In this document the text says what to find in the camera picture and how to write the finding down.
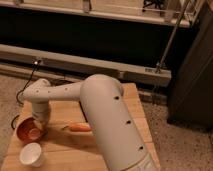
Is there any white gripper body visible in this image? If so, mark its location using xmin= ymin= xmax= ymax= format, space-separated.
xmin=32 ymin=102 xmax=51 ymax=122

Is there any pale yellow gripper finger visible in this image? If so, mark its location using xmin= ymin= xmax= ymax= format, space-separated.
xmin=35 ymin=120 xmax=47 ymax=132

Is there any orange ceramic bowl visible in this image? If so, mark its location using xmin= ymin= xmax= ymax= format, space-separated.
xmin=16 ymin=117 xmax=44 ymax=143

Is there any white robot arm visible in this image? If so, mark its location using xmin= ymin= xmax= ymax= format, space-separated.
xmin=23 ymin=74 xmax=157 ymax=171

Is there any white paper cup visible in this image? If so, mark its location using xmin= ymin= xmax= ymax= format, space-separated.
xmin=19 ymin=143 xmax=44 ymax=167

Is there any orange carrot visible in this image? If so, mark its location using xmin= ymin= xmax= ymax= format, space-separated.
xmin=63 ymin=123 xmax=91 ymax=132

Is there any metal pole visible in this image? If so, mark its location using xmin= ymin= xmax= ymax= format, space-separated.
xmin=155 ymin=0 xmax=190 ymax=73

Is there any black cable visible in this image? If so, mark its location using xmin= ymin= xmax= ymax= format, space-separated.
xmin=10 ymin=59 xmax=42 ymax=131

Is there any grey baseboard rail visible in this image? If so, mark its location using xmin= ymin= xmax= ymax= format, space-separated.
xmin=0 ymin=44 xmax=172 ymax=87

